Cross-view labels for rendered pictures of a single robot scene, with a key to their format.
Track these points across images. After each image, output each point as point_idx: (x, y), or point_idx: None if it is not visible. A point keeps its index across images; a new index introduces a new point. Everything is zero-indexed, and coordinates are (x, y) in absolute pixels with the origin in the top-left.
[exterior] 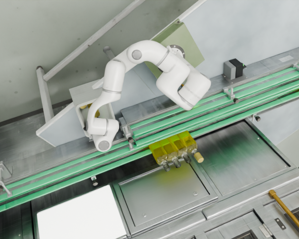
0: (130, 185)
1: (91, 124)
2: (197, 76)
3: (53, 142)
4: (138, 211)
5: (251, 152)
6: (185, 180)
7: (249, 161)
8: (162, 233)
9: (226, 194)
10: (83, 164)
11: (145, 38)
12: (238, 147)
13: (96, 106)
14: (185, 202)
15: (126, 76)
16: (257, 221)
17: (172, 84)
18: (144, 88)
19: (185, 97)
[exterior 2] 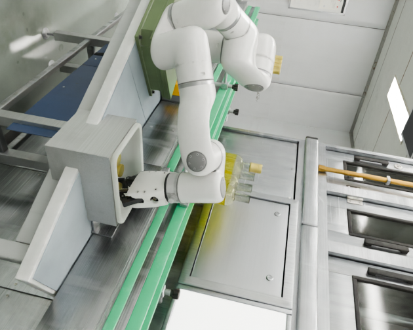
0: (206, 264)
1: (212, 150)
2: (265, 35)
3: (53, 283)
4: (258, 279)
5: (256, 150)
6: (252, 211)
7: (266, 158)
8: (310, 275)
9: (292, 197)
10: (150, 272)
11: None
12: (240, 152)
13: (206, 114)
14: (283, 228)
15: (126, 88)
16: (341, 199)
17: (255, 51)
18: (138, 107)
19: (266, 69)
